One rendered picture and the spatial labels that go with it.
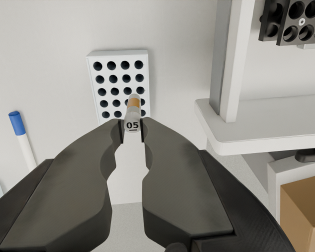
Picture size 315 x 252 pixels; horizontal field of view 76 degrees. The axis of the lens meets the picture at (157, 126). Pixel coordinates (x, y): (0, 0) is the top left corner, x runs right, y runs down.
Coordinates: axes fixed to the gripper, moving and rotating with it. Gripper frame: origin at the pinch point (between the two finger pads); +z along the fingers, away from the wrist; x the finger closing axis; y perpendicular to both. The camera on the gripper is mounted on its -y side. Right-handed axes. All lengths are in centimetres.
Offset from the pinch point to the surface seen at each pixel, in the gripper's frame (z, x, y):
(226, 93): 8.7, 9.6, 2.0
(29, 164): 20.0, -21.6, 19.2
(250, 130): 6.3, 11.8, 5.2
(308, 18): 7.5, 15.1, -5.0
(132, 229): 97, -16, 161
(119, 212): 97, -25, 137
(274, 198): 22, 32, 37
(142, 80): 18.2, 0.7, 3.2
